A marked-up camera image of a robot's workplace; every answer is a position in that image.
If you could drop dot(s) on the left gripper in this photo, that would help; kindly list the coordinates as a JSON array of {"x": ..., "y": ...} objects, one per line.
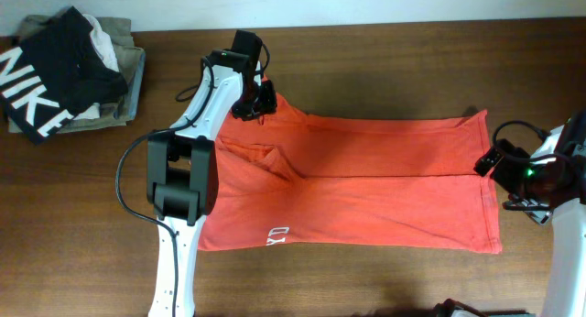
[{"x": 269, "y": 102}]

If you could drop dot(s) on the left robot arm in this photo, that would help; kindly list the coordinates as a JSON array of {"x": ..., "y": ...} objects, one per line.
[{"x": 182, "y": 173}]

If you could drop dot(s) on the white folded garment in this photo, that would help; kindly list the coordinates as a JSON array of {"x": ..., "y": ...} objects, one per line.
[{"x": 104, "y": 48}]

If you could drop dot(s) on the olive folded garment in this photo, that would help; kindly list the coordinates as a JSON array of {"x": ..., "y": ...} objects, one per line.
[{"x": 126, "y": 53}]

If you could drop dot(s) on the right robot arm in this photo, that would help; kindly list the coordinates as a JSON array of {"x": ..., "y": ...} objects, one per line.
[{"x": 549, "y": 187}]

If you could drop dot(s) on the red t-shirt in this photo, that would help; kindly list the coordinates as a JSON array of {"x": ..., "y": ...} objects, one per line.
[{"x": 292, "y": 177}]

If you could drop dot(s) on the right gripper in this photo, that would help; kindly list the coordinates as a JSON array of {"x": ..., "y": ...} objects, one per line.
[{"x": 501, "y": 174}]

